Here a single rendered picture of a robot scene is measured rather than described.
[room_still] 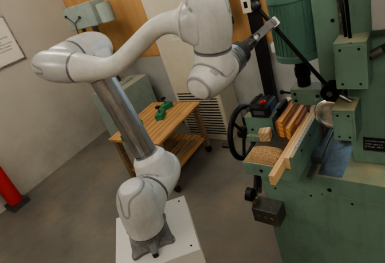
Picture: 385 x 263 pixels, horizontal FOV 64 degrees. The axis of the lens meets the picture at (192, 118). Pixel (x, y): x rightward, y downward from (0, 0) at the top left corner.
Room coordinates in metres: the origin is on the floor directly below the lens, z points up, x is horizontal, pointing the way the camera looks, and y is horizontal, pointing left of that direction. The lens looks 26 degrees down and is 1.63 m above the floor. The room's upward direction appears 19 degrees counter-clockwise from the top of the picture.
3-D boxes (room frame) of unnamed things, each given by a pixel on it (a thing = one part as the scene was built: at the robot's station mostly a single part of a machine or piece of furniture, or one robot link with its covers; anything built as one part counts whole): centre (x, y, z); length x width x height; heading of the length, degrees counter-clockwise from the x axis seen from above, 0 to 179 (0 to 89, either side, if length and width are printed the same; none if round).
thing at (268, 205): (1.01, -0.19, 0.58); 0.12 x 0.08 x 0.08; 46
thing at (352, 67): (0.84, -0.52, 1.23); 0.09 x 0.08 x 0.15; 46
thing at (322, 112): (0.92, -0.48, 1.02); 0.12 x 0.03 x 0.12; 46
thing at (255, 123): (1.22, -0.32, 0.91); 0.15 x 0.14 x 0.09; 136
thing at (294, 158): (1.06, -0.48, 0.93); 0.60 x 0.02 x 0.06; 136
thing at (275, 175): (1.00, -0.37, 0.92); 0.54 x 0.02 x 0.04; 136
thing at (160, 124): (2.46, 0.32, 0.32); 0.66 x 0.57 x 0.64; 140
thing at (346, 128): (0.86, -0.49, 1.02); 0.09 x 0.07 x 0.12; 136
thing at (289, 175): (1.16, -0.38, 0.87); 0.61 x 0.30 x 0.06; 136
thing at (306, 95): (1.09, -0.48, 1.03); 0.14 x 0.07 x 0.09; 46
